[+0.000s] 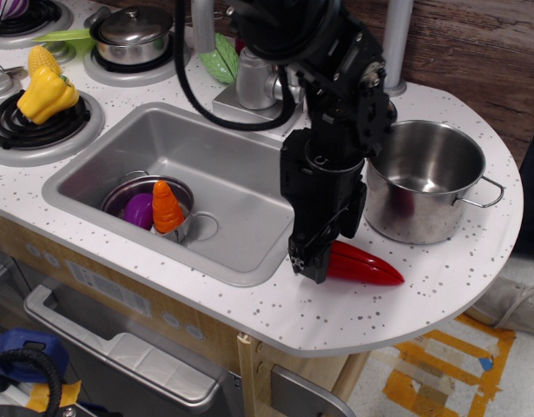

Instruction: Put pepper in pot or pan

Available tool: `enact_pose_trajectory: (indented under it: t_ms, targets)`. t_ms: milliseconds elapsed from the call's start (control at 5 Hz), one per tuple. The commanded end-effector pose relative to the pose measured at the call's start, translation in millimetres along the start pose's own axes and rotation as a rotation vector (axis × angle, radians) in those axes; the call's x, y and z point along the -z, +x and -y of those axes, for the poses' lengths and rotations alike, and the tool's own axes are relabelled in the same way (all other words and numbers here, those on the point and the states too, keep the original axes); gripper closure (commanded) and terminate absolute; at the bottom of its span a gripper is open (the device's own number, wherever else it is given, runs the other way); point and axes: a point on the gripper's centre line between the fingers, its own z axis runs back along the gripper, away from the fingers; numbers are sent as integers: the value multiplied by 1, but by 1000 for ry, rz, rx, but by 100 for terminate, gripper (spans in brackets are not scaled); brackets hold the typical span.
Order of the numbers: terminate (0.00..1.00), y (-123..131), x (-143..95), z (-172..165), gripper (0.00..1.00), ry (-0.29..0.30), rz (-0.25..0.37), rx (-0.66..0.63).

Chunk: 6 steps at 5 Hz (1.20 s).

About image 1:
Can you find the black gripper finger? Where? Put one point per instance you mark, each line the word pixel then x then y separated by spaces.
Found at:
pixel 317 262
pixel 299 257

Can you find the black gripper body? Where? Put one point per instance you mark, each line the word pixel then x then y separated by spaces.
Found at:
pixel 327 195

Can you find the red toy chili pepper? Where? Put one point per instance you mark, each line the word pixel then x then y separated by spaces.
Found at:
pixel 353 264

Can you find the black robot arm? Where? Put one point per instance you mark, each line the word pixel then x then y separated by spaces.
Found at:
pixel 340 65

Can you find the large steel pot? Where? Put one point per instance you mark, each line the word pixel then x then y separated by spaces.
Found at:
pixel 419 185

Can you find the small steel pot in sink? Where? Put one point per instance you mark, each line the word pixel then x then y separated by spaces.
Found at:
pixel 141 182

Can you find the small lidded steel pot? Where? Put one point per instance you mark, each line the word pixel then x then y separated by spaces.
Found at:
pixel 132 36

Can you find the yellow toy bell pepper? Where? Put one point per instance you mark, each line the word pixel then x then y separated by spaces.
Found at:
pixel 48 94

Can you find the grey toy sink basin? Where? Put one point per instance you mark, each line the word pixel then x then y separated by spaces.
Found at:
pixel 240 223

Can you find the silver toy faucet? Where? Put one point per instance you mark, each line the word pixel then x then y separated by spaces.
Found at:
pixel 256 95

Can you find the orange toy carrot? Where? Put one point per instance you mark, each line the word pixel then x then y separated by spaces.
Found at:
pixel 167 212

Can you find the green toy cabbage leaf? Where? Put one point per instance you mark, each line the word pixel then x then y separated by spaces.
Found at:
pixel 223 63

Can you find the red toy behind faucet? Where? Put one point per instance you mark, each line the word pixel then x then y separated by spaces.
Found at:
pixel 239 45

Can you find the purple toy eggplant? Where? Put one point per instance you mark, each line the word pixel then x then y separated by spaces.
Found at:
pixel 139 211

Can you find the grey support pole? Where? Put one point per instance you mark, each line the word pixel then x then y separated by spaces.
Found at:
pixel 398 18

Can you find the white shoe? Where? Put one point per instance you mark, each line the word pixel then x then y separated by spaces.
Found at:
pixel 507 305

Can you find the back right stove burner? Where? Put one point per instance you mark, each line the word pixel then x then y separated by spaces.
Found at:
pixel 130 76

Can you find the stove burner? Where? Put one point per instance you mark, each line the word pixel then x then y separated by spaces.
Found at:
pixel 41 18
pixel 130 76
pixel 26 144

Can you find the grey toy oven door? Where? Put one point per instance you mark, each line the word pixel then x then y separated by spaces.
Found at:
pixel 129 368

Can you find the blue object lower left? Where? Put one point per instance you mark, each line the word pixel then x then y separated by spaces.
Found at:
pixel 31 356

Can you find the yellow toy corn cob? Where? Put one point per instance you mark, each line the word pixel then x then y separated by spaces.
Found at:
pixel 40 56

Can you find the front left stove burner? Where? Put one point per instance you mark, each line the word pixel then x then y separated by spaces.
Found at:
pixel 26 144

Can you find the back left stove burner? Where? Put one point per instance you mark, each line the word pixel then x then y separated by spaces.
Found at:
pixel 41 18

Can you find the metal utensil at left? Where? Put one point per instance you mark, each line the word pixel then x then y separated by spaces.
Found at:
pixel 9 83

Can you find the purple white toy onion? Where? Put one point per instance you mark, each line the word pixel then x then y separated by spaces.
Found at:
pixel 13 8

